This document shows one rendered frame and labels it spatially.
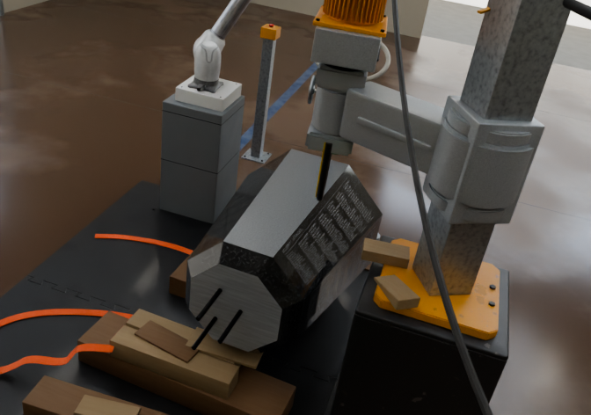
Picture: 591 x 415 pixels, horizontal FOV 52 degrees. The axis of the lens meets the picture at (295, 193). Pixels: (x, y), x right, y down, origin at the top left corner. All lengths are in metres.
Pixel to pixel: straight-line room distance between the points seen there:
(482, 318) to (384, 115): 0.88
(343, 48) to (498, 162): 0.71
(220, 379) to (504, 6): 1.85
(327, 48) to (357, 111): 0.28
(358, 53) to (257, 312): 1.12
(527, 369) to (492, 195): 1.58
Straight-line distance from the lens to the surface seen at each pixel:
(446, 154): 2.26
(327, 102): 2.54
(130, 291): 3.56
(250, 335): 2.68
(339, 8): 2.42
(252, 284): 2.51
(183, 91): 3.88
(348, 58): 2.39
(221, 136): 3.82
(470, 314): 2.55
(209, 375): 2.79
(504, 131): 2.21
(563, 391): 3.65
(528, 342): 3.84
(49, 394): 2.93
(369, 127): 2.45
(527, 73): 2.20
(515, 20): 2.11
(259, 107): 4.86
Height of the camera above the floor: 2.29
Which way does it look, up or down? 30 degrees down
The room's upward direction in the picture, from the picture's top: 9 degrees clockwise
